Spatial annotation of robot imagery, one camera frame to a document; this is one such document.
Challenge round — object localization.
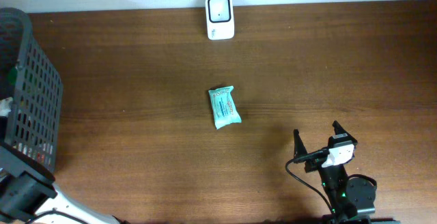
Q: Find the white barcode scanner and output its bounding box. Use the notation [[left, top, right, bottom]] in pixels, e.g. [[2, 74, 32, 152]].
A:
[[205, 0, 235, 40]]

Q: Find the teal wipes packet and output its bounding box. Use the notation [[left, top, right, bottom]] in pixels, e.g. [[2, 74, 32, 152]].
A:
[[208, 86, 242, 130]]

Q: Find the grey perforated plastic basket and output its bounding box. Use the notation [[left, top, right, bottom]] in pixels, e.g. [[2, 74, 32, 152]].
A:
[[1, 8, 64, 172]]

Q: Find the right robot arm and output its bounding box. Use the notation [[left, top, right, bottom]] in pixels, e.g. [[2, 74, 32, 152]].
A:
[[285, 121, 398, 224]]

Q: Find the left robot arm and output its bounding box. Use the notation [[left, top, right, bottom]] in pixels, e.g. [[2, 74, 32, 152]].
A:
[[1, 97, 123, 224]]

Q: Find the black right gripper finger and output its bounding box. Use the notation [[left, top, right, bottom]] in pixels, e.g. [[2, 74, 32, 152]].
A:
[[293, 129, 308, 158], [333, 120, 356, 141]]

